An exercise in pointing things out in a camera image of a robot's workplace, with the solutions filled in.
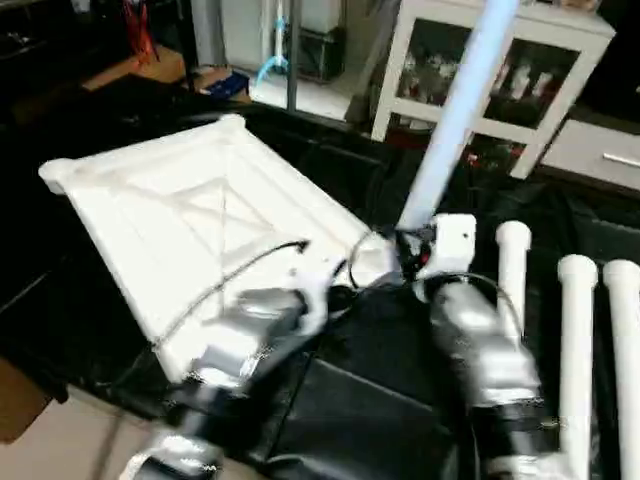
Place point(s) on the white plastic table leg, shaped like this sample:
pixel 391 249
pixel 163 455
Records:
pixel 513 280
pixel 623 370
pixel 460 110
pixel 577 360

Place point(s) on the white plastic table top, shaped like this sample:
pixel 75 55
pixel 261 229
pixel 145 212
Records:
pixel 190 220

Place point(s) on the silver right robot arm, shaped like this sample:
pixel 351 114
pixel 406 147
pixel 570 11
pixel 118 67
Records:
pixel 490 350

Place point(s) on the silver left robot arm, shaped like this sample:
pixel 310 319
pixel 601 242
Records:
pixel 250 340

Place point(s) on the white drawer unit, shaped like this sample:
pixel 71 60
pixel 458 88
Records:
pixel 600 155

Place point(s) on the white glass door cabinet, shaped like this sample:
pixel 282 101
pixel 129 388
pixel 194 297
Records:
pixel 540 70

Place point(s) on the grey metal pole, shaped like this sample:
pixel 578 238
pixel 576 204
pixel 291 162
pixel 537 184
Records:
pixel 292 55

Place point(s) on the light blue mop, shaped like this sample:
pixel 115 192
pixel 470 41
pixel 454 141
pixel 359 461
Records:
pixel 272 50

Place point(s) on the brown cardboard box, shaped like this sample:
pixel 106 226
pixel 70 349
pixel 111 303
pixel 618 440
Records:
pixel 222 82

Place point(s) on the white appliance cabinet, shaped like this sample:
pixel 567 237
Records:
pixel 255 30

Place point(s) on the black work mat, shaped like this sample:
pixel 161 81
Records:
pixel 60 330

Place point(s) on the brown flat cardboard sheet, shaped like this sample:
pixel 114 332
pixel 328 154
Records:
pixel 18 400

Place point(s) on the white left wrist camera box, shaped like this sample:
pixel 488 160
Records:
pixel 318 275

